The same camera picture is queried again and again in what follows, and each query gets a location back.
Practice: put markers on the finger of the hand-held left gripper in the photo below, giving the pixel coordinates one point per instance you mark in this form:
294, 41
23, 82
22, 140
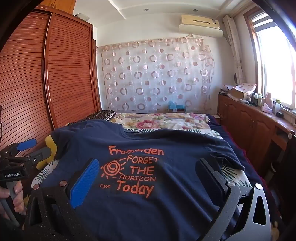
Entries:
26, 144
39, 156

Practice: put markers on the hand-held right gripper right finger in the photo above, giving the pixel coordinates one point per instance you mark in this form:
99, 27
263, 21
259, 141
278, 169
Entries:
208, 179

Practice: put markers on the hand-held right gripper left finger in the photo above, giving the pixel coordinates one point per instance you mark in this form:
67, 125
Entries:
85, 183

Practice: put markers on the navy printed t-shirt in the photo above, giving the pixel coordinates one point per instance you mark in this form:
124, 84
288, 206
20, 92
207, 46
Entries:
175, 204

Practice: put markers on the person's left hand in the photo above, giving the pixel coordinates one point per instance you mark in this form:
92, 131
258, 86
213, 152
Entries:
19, 199

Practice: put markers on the yellow plush toy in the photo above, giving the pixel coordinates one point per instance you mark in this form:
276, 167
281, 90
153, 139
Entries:
49, 148

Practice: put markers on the palm leaf printed blanket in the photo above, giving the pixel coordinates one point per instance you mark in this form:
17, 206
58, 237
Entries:
233, 176

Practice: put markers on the dark navy blanket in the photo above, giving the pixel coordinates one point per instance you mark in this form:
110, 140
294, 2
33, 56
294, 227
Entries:
233, 136

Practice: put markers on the wooden cabinet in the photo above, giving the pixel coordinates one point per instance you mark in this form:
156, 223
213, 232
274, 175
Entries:
249, 122

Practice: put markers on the floral bedsheet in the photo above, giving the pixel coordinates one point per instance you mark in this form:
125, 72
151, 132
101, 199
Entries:
161, 120

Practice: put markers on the wooden louvered wardrobe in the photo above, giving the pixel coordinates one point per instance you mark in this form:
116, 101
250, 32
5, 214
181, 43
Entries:
67, 76

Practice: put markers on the blue toy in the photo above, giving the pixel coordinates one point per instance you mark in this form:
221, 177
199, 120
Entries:
175, 107

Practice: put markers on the dark chair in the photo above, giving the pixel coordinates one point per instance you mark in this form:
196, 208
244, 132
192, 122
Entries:
288, 157

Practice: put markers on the cardboard box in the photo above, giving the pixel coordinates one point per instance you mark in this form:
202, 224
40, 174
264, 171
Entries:
237, 93

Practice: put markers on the pink tissue pack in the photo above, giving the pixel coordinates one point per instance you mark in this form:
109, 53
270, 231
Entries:
267, 105

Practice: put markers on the pink dotted cloth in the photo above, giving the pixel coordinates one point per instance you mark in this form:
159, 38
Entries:
247, 88

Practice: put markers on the circle patterned sheer curtain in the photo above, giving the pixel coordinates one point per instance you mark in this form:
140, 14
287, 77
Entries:
157, 74

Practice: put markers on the bundled window curtain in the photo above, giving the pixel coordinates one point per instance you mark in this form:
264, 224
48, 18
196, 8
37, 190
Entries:
234, 51

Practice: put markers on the window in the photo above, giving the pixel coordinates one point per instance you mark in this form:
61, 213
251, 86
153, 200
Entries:
275, 64

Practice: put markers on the white air conditioner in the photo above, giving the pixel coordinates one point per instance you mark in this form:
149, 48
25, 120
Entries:
201, 24

